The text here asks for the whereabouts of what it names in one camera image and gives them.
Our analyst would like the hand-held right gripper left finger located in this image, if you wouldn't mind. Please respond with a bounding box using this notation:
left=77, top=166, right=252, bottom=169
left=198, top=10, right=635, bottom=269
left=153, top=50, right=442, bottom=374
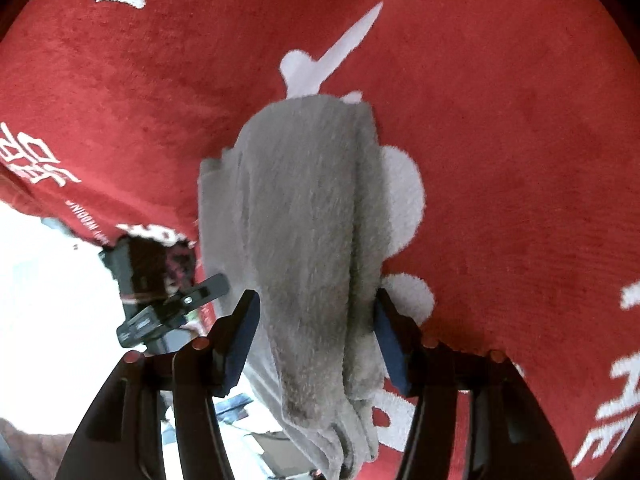
left=59, top=290, right=261, bottom=480

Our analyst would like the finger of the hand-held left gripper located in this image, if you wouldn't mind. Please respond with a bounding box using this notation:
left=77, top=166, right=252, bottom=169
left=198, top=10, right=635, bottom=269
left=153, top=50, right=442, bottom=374
left=116, top=305, right=188, bottom=350
left=162, top=274, right=232, bottom=313

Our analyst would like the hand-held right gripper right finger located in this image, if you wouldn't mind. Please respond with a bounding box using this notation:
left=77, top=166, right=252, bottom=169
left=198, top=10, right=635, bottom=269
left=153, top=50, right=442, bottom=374
left=372, top=287, right=576, bottom=480

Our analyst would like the grey knit sweater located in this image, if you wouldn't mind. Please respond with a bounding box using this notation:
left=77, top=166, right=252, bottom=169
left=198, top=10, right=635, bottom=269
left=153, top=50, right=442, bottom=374
left=195, top=92, right=390, bottom=480

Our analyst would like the dark brown cloth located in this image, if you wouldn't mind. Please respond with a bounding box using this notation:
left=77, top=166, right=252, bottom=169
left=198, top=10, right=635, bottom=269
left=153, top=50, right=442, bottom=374
left=0, top=416, right=78, bottom=480

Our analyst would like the red printed blanket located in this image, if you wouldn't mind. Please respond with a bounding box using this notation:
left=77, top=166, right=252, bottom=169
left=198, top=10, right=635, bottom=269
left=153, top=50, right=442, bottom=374
left=0, top=0, right=640, bottom=480

